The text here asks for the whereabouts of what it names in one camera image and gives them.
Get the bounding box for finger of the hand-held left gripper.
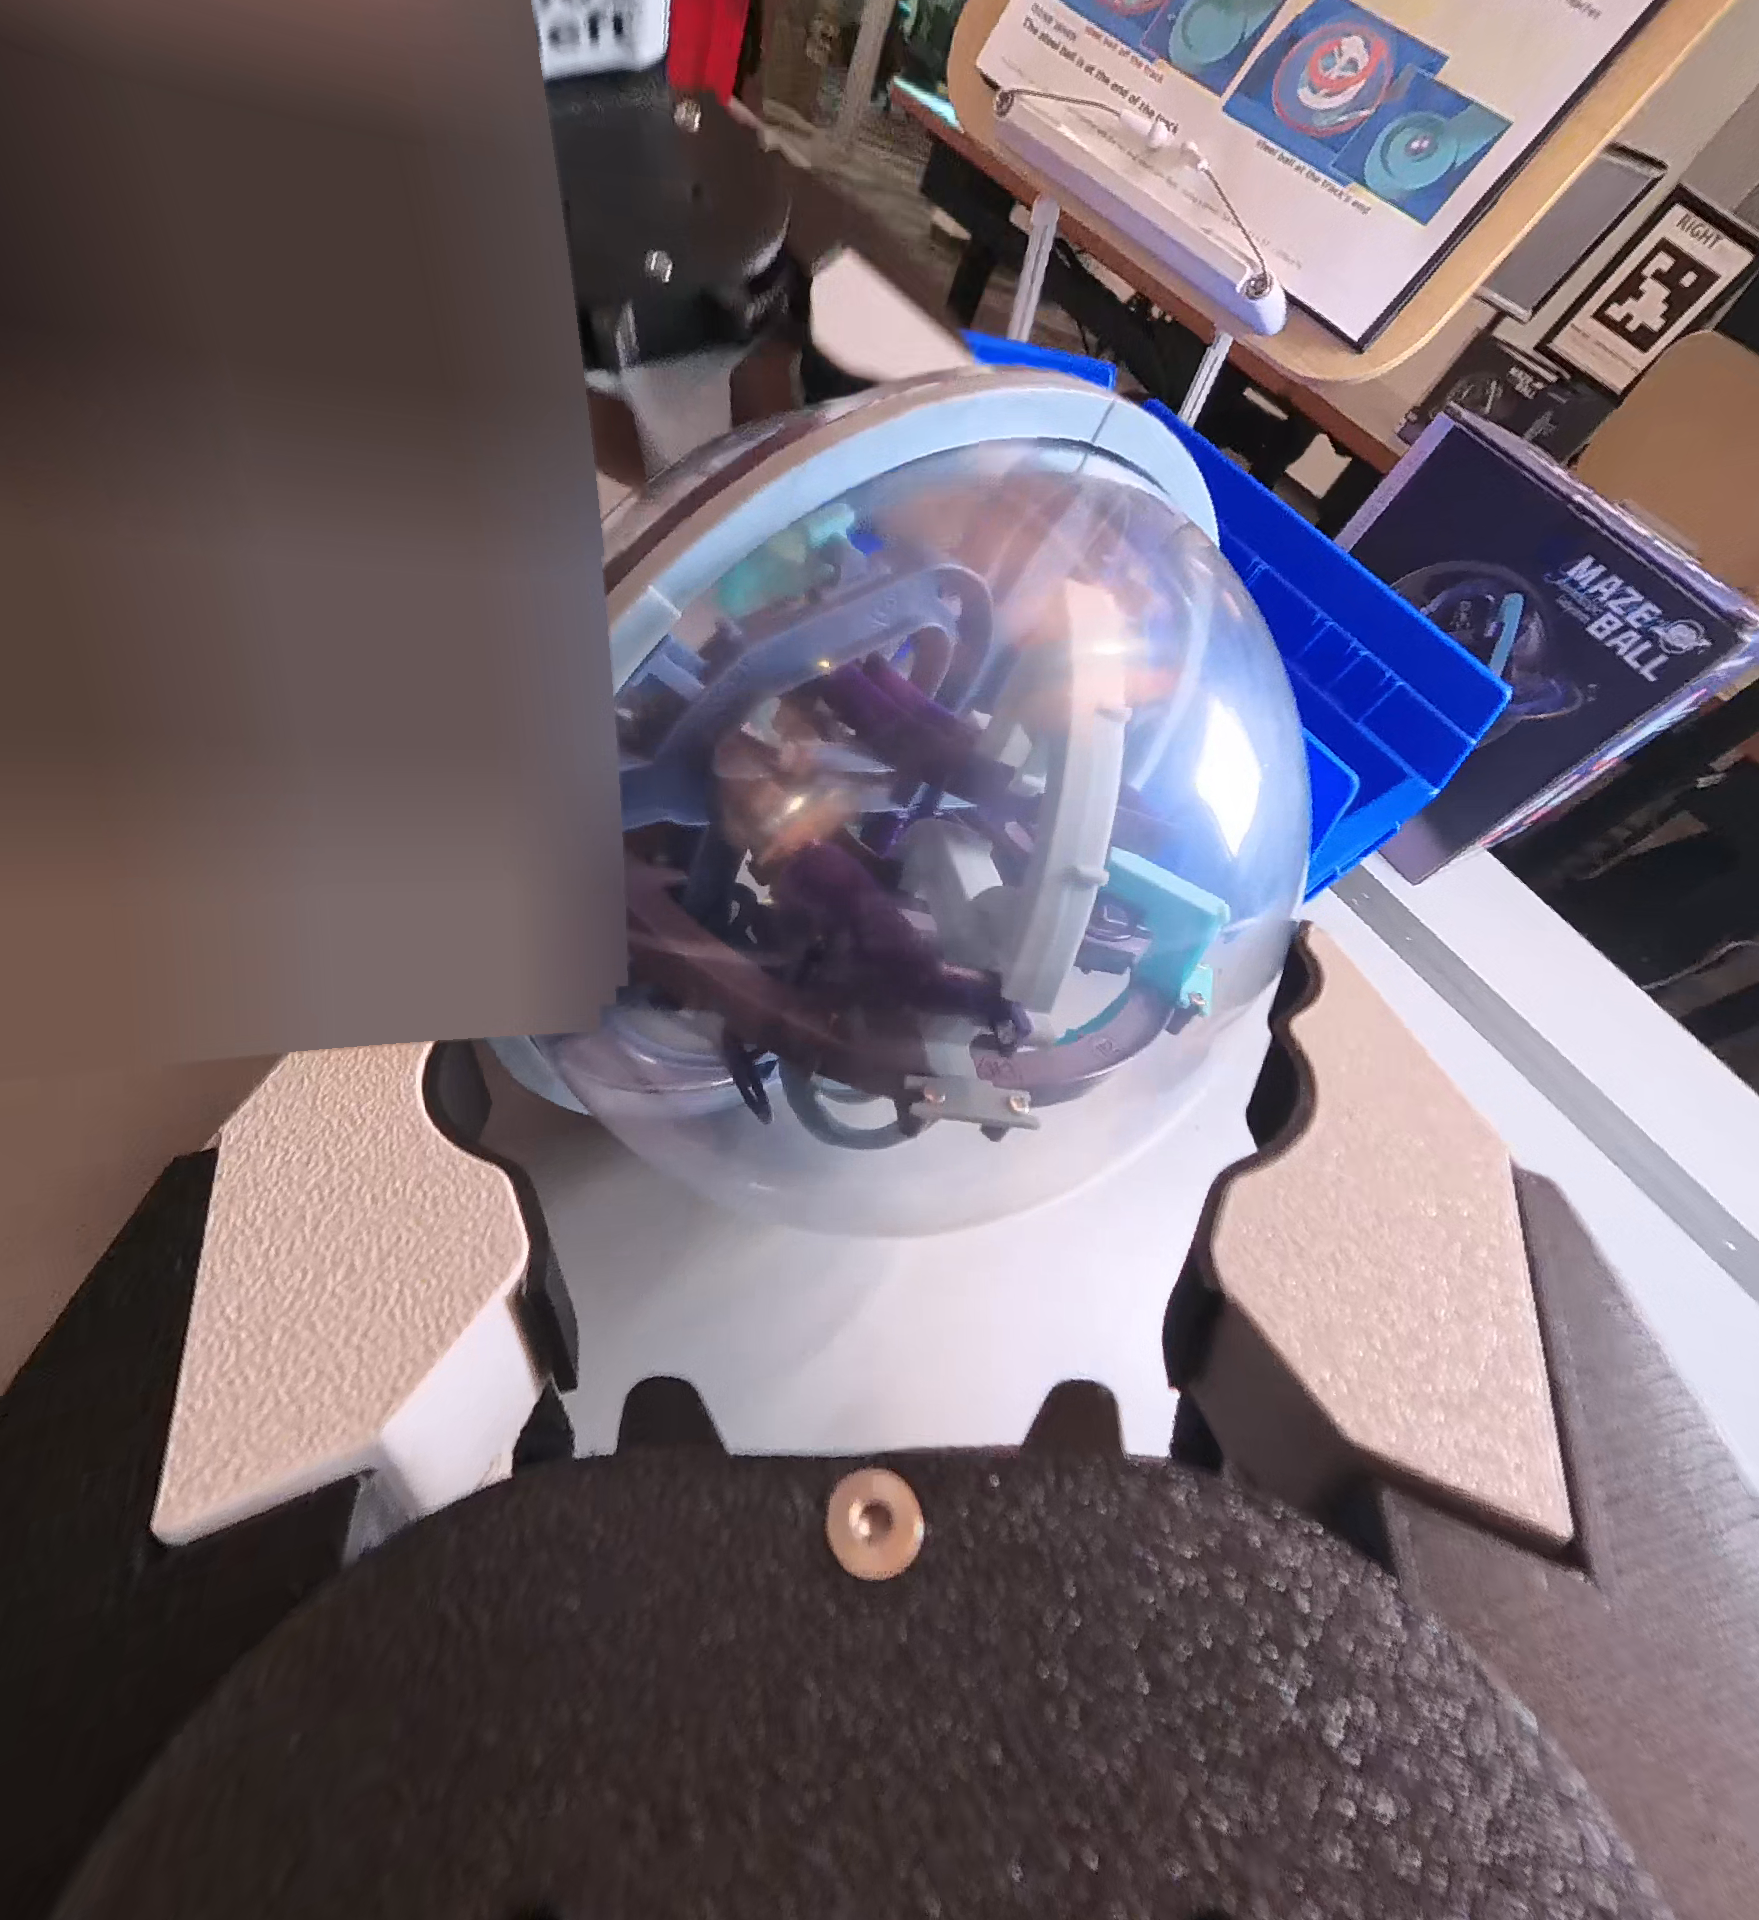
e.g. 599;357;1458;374
797;253;977;397

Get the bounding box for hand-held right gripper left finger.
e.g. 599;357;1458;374
151;1038;585;1554

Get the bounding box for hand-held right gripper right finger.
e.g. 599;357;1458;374
1193;927;1579;1560

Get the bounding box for clear plastic maze ball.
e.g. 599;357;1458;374
514;386;1320;1234

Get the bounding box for dark blue maze ball box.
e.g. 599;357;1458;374
1334;405;1759;889

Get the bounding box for wooden instruction board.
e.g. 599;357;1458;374
943;0;1744;383

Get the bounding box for blue plastic bin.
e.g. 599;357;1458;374
965;332;1521;906

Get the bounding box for black and white marker tag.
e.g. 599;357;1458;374
1551;187;1759;367

